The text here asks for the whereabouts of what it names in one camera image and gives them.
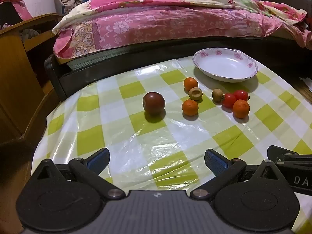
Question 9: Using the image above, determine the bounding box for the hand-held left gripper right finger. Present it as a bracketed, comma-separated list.
[190, 149, 290, 199]

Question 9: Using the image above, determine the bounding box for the pink floral bedsheet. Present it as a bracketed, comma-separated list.
[52, 6, 312, 59]

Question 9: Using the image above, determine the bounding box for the green checked plastic tablecloth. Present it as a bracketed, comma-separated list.
[31, 56, 312, 234]

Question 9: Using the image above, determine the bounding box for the dark red tomato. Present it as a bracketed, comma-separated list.
[143, 92, 166, 115]

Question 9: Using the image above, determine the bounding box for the brown round fruit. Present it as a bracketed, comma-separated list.
[212, 88, 225, 102]

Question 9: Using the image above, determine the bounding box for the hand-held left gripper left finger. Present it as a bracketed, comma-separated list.
[31, 148, 126, 199]

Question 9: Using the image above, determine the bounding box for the small orange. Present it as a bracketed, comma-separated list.
[232, 99, 250, 119]
[183, 77, 198, 92]
[182, 99, 199, 116]

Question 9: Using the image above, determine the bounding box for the white paper scrap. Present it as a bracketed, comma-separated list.
[299, 77, 312, 92]

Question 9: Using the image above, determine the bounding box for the red cherry tomato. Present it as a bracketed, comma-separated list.
[222, 93, 237, 109]
[233, 90, 249, 101]

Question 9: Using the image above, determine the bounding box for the brown fruit with hollow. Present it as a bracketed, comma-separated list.
[188, 87, 203, 101]

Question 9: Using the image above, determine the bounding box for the pink cartoon quilt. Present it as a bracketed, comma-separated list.
[52, 0, 308, 36]

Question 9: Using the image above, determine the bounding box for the white floral plate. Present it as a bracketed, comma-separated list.
[192, 48, 258, 83]

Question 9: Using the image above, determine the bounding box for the dark bed frame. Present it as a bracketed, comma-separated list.
[44, 35, 312, 100]

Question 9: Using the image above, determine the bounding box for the pink patterned cloth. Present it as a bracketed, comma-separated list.
[0, 0, 33, 20]

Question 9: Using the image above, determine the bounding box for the striped mattress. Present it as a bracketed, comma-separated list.
[66, 46, 133, 70]

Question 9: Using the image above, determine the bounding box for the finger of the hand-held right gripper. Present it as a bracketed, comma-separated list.
[267, 145, 312, 168]

